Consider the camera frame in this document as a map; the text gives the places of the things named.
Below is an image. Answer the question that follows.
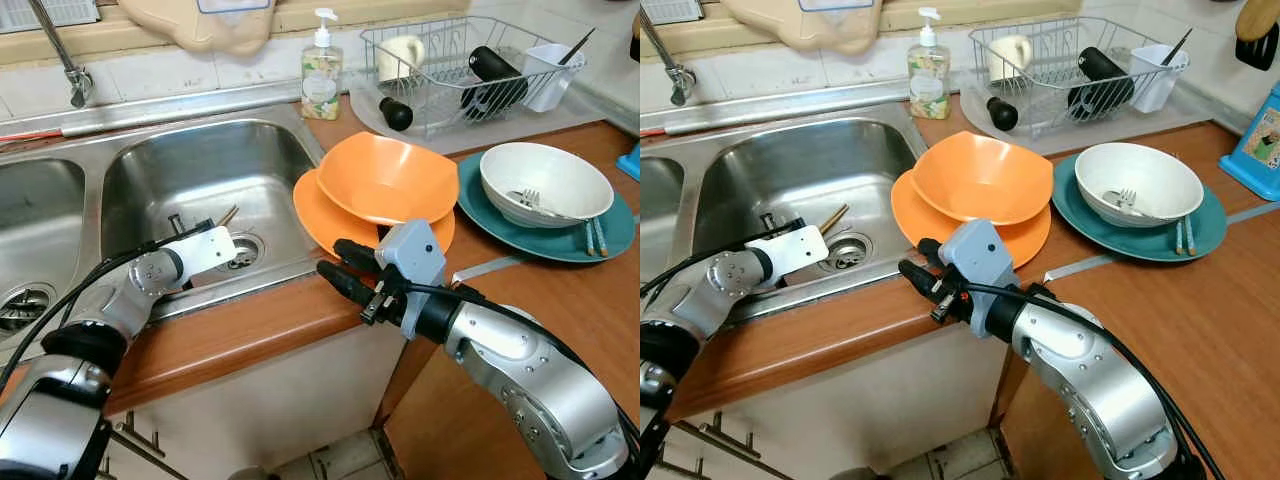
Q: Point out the orange plastic plate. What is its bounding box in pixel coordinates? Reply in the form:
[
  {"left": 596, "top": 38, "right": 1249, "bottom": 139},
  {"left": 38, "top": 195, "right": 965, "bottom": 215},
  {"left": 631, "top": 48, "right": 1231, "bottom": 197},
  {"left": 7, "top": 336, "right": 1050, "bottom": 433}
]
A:
[
  {"left": 890, "top": 168, "right": 1053, "bottom": 269},
  {"left": 293, "top": 168, "right": 456, "bottom": 259}
]

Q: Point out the orange plastic bowl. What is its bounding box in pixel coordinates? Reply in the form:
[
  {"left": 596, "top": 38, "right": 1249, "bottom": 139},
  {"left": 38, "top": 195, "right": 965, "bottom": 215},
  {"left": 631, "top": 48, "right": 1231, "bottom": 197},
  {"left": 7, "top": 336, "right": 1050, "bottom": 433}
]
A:
[
  {"left": 911, "top": 130, "right": 1055, "bottom": 226},
  {"left": 316, "top": 132, "right": 460, "bottom": 227}
]

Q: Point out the metal countertop joint strip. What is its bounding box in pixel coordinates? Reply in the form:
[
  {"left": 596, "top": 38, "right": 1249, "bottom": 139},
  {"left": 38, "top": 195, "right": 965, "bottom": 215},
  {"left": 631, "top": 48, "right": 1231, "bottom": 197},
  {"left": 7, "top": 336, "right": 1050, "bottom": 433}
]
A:
[
  {"left": 1045, "top": 200, "right": 1280, "bottom": 283},
  {"left": 450, "top": 255, "right": 521, "bottom": 286}
]

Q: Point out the stainless steel double sink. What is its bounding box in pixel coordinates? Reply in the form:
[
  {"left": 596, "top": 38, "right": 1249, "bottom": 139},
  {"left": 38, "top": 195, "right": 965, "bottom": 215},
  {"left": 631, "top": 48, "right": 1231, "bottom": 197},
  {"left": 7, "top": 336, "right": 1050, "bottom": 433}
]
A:
[
  {"left": 640, "top": 105, "right": 939, "bottom": 331},
  {"left": 0, "top": 105, "right": 329, "bottom": 346}
]

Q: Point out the white sink cabinet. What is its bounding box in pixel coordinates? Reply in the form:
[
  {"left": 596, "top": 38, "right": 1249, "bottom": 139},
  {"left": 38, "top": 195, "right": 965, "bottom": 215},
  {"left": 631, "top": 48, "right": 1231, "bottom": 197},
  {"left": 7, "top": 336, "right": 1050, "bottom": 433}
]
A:
[
  {"left": 100, "top": 318, "right": 413, "bottom": 480},
  {"left": 660, "top": 335, "right": 1011, "bottom": 480}
]

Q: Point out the teal plate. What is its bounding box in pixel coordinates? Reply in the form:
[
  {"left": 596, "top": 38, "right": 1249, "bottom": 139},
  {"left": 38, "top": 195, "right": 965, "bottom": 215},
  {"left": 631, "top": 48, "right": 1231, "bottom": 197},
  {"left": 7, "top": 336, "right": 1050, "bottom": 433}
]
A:
[
  {"left": 456, "top": 150, "right": 637, "bottom": 263},
  {"left": 1052, "top": 152, "right": 1229, "bottom": 263}
]

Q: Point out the floral soap pump bottle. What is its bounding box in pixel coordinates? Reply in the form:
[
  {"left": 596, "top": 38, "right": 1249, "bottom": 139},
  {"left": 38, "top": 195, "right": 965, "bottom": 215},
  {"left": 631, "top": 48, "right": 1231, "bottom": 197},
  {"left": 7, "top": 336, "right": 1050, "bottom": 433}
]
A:
[
  {"left": 301, "top": 8, "right": 344, "bottom": 121},
  {"left": 907, "top": 8, "right": 952, "bottom": 121}
]

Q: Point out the silver metal fork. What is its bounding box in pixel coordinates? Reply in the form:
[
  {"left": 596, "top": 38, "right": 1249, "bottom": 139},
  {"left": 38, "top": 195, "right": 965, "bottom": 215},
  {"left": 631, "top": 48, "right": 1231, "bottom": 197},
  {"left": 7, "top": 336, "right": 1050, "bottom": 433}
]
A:
[
  {"left": 520, "top": 187, "right": 593, "bottom": 221},
  {"left": 1117, "top": 187, "right": 1187, "bottom": 220}
]

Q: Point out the cream ceramic mug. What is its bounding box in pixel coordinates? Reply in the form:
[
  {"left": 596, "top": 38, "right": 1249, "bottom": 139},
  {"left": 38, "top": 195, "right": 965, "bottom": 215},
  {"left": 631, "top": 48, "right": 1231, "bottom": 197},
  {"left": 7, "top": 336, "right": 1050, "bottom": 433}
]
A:
[
  {"left": 377, "top": 35, "right": 426, "bottom": 83},
  {"left": 988, "top": 35, "right": 1033, "bottom": 83}
]

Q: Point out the white bowl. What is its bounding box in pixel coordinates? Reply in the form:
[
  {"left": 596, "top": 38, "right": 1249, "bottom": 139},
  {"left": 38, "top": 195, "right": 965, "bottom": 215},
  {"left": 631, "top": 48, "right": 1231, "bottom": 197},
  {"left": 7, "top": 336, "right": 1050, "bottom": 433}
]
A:
[
  {"left": 480, "top": 142, "right": 615, "bottom": 229},
  {"left": 1075, "top": 142, "right": 1205, "bottom": 229}
]

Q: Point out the large black flask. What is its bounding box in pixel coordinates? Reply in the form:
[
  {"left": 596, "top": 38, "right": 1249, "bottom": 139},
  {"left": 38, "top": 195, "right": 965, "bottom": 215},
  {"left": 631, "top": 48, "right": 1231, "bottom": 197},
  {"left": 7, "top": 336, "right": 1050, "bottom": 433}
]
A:
[
  {"left": 460, "top": 46, "right": 529, "bottom": 121},
  {"left": 1066, "top": 46, "right": 1136, "bottom": 121}
]

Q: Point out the chrome gooseneck faucet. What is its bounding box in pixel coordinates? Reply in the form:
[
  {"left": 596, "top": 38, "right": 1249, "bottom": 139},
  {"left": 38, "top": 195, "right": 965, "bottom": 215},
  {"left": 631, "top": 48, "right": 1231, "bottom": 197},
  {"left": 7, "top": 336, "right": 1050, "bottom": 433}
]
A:
[
  {"left": 640, "top": 5, "right": 698, "bottom": 106},
  {"left": 28, "top": 0, "right": 96, "bottom": 109}
]

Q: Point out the translucent dish rack tray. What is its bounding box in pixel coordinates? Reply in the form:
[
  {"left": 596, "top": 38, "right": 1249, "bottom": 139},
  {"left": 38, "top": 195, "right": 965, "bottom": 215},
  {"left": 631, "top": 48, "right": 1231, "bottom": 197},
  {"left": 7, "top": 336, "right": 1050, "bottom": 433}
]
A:
[
  {"left": 348, "top": 85, "right": 601, "bottom": 156},
  {"left": 958, "top": 85, "right": 1216, "bottom": 156}
]

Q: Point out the beige plastic cutting board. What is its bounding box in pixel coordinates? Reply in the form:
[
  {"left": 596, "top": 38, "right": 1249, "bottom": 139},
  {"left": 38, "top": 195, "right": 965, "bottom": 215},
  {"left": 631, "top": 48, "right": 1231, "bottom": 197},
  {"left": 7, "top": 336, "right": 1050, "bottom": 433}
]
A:
[
  {"left": 722, "top": 0, "right": 883, "bottom": 56},
  {"left": 118, "top": 0, "right": 276, "bottom": 56}
]

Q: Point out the white plastic cutlery holder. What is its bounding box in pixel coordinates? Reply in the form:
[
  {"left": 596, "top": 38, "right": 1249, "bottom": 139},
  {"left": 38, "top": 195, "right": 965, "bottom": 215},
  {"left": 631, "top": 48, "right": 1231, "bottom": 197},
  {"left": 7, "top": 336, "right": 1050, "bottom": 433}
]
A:
[
  {"left": 1130, "top": 43, "right": 1189, "bottom": 113},
  {"left": 522, "top": 43, "right": 576, "bottom": 113}
]

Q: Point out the thin black utensil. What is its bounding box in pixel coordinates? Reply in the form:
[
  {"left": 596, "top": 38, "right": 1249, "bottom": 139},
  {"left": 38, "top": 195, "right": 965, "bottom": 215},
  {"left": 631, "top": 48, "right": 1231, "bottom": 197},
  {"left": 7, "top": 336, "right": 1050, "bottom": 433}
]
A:
[
  {"left": 1160, "top": 28, "right": 1194, "bottom": 66},
  {"left": 560, "top": 28, "right": 596, "bottom": 66}
]

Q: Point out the black spatula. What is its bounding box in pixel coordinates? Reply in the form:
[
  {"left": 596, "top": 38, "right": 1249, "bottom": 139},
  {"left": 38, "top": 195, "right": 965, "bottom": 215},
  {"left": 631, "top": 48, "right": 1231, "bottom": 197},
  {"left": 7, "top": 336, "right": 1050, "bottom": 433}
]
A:
[{"left": 1235, "top": 35, "right": 1277, "bottom": 71}]

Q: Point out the wooden spatula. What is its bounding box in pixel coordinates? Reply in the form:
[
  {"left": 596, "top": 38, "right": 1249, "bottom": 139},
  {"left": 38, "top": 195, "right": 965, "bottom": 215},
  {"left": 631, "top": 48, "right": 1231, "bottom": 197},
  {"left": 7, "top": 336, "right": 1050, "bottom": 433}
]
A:
[{"left": 1237, "top": 0, "right": 1280, "bottom": 41}]

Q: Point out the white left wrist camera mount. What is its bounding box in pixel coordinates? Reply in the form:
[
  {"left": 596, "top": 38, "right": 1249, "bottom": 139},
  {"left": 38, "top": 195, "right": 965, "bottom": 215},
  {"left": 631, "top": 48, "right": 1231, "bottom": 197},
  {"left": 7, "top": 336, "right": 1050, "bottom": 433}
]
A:
[
  {"left": 745, "top": 225, "right": 829, "bottom": 285},
  {"left": 165, "top": 226, "right": 239, "bottom": 281}
]

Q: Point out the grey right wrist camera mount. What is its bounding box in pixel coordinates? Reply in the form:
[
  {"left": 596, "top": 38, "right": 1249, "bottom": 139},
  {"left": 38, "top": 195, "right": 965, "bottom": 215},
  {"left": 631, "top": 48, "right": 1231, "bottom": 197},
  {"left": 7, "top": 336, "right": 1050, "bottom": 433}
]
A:
[
  {"left": 937, "top": 218, "right": 1011, "bottom": 339},
  {"left": 375, "top": 218, "right": 448, "bottom": 339}
]

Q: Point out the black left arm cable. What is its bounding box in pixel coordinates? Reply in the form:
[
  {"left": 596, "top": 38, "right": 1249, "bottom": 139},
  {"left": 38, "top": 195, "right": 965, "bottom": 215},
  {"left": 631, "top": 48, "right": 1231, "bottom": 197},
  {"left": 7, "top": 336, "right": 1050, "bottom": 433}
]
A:
[
  {"left": 640, "top": 220, "right": 801, "bottom": 301},
  {"left": 0, "top": 220, "right": 216, "bottom": 386}
]

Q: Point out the metal cabinet handle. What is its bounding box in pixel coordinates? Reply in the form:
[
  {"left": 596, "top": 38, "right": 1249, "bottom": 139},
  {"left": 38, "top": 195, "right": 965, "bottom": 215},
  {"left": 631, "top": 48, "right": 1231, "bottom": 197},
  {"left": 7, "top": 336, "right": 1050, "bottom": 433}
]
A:
[
  {"left": 698, "top": 410, "right": 769, "bottom": 459},
  {"left": 645, "top": 455, "right": 701, "bottom": 480},
  {"left": 113, "top": 410, "right": 166, "bottom": 453}
]

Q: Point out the beige window frame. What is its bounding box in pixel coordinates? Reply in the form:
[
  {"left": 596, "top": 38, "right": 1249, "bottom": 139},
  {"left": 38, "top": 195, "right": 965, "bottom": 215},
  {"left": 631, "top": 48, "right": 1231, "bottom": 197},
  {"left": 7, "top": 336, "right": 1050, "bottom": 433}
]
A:
[
  {"left": 640, "top": 0, "right": 1081, "bottom": 61},
  {"left": 0, "top": 0, "right": 471, "bottom": 66}
]

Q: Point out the white wire dish rack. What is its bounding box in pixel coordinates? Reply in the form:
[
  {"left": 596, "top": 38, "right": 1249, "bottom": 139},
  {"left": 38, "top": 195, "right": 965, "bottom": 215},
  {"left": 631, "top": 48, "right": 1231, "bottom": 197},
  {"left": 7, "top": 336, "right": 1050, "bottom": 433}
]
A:
[
  {"left": 360, "top": 15, "right": 586, "bottom": 136},
  {"left": 968, "top": 15, "right": 1191, "bottom": 139}
]

